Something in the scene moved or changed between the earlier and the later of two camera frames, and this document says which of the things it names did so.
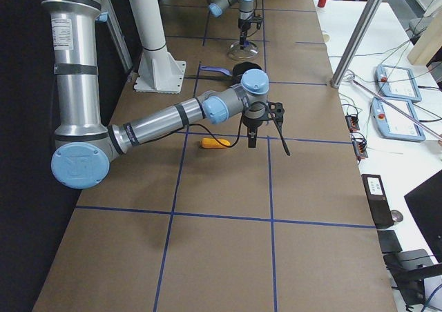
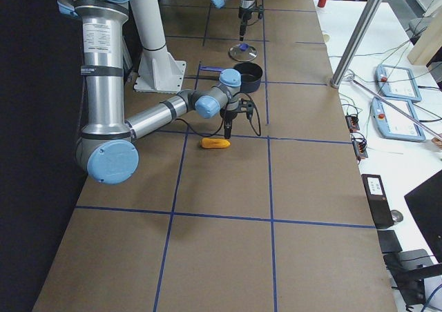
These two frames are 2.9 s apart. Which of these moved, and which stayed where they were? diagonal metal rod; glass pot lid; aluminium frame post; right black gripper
Moved: right black gripper
Stayed: glass pot lid; diagonal metal rod; aluminium frame post
